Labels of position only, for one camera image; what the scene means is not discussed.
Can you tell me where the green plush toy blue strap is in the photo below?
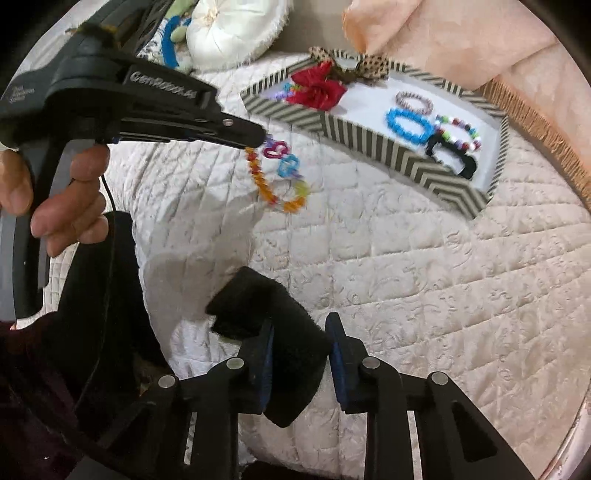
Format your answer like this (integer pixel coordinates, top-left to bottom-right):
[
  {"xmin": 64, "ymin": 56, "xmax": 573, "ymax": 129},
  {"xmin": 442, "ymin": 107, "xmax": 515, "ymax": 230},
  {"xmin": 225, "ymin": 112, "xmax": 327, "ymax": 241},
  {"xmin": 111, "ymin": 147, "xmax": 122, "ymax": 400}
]
[{"xmin": 160, "ymin": 0, "xmax": 198, "ymax": 75}]

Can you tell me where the black cable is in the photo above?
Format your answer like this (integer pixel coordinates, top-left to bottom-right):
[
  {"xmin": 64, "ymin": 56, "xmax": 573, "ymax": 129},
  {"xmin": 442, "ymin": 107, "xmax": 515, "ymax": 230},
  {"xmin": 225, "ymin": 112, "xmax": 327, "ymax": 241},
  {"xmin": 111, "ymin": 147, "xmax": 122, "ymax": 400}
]
[{"xmin": 100, "ymin": 174, "xmax": 119, "ymax": 278}]

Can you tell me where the leopard print bow scrunchie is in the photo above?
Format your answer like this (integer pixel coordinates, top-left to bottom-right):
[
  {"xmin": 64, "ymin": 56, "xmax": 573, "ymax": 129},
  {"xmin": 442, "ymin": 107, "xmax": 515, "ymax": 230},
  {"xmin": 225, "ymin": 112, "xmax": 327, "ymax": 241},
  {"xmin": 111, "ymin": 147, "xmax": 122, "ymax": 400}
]
[{"xmin": 307, "ymin": 45, "xmax": 392, "ymax": 84}]

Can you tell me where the grey upholstered headboard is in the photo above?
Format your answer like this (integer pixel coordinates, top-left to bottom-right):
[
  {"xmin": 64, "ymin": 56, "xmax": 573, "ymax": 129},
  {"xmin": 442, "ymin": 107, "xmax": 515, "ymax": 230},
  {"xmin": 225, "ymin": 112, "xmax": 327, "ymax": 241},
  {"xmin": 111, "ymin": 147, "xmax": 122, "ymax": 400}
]
[{"xmin": 270, "ymin": 0, "xmax": 352, "ymax": 53}]

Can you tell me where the quilted beige bedspread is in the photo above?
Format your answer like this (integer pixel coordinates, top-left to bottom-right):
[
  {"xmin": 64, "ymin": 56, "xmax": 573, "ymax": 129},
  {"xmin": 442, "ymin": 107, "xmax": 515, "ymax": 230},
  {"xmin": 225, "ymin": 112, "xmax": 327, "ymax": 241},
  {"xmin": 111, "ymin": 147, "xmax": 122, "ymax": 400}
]
[{"xmin": 41, "ymin": 50, "xmax": 591, "ymax": 480}]

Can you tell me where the red velvet bow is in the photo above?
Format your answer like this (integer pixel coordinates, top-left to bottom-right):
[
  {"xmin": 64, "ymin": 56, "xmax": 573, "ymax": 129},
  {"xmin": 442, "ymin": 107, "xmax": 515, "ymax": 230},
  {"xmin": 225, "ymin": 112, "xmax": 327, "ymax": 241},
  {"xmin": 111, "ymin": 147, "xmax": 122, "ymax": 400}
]
[{"xmin": 287, "ymin": 61, "xmax": 346, "ymax": 111}]

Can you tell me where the white round fringed cushion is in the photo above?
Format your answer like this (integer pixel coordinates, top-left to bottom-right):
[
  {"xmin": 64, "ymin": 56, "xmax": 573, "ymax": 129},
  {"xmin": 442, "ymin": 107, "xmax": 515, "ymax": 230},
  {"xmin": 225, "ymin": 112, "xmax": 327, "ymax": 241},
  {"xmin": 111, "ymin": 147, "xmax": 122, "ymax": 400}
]
[{"xmin": 186, "ymin": 0, "xmax": 293, "ymax": 72}]

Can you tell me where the black fuzzy cloth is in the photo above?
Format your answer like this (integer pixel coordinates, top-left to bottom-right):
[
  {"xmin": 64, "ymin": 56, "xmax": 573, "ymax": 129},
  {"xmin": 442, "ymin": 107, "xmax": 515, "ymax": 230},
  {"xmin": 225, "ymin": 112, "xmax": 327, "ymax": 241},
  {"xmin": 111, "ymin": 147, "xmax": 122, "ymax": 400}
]
[{"xmin": 205, "ymin": 267, "xmax": 329, "ymax": 428}]

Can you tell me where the multicolour round bead bracelet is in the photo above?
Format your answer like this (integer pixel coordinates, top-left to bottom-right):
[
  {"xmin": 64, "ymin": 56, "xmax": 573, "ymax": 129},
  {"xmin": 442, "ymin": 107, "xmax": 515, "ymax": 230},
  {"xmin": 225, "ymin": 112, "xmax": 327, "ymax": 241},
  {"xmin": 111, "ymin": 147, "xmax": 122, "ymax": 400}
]
[{"xmin": 434, "ymin": 114, "xmax": 483, "ymax": 153}]

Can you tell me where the black scrunchie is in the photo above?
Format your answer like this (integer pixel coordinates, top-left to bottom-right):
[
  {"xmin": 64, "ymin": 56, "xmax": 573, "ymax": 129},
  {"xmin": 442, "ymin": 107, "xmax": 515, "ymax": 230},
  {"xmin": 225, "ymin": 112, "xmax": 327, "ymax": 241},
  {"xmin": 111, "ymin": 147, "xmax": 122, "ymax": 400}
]
[{"xmin": 425, "ymin": 133, "xmax": 478, "ymax": 180}]

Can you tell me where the braided lilac hair tie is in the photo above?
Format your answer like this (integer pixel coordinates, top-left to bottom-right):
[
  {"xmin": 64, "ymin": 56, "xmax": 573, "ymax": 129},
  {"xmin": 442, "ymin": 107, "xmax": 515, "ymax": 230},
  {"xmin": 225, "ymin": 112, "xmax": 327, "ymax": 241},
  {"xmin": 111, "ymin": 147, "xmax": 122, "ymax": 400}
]
[{"xmin": 394, "ymin": 90, "xmax": 435, "ymax": 116}]

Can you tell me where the embroidered floral pillow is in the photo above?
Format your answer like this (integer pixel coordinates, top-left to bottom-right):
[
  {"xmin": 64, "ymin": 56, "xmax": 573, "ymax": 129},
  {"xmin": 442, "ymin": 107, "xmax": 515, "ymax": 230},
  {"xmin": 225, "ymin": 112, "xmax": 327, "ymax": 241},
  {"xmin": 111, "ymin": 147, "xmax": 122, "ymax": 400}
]
[{"xmin": 136, "ymin": 18, "xmax": 168, "ymax": 65}]

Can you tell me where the peach fringed blanket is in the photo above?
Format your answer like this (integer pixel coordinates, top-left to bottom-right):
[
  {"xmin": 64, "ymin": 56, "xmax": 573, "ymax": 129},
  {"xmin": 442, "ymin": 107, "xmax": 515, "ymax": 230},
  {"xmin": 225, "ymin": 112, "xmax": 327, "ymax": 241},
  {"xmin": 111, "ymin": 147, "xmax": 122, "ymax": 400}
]
[{"xmin": 342, "ymin": 1, "xmax": 590, "ymax": 203}]

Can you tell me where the striped rectangular tray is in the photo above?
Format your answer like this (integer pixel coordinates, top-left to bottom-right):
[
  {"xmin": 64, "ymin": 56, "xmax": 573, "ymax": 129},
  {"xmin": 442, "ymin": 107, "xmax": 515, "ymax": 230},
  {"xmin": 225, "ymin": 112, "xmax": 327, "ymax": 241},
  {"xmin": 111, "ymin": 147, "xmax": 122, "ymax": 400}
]
[{"xmin": 240, "ymin": 50, "xmax": 509, "ymax": 219}]

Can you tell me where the blue bead bracelet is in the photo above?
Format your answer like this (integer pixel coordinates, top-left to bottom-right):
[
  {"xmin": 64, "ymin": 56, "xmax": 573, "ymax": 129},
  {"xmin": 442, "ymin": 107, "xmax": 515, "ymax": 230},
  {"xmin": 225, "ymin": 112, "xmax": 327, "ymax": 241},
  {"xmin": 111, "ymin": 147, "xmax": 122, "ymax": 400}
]
[{"xmin": 385, "ymin": 107, "xmax": 436, "ymax": 146}]

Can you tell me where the person's left hand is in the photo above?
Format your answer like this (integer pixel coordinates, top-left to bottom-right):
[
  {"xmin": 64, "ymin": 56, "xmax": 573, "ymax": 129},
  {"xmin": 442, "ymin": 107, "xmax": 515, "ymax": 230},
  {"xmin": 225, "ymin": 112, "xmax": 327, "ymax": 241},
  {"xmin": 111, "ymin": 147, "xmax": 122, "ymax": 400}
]
[{"xmin": 1, "ymin": 144, "xmax": 110, "ymax": 257}]

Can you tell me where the orange yellow crystal bracelet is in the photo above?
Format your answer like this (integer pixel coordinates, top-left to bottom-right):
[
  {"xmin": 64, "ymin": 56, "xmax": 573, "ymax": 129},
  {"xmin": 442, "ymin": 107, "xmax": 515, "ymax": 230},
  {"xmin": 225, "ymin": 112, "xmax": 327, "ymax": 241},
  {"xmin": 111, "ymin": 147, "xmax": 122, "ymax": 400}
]
[{"xmin": 243, "ymin": 137, "xmax": 312, "ymax": 214}]

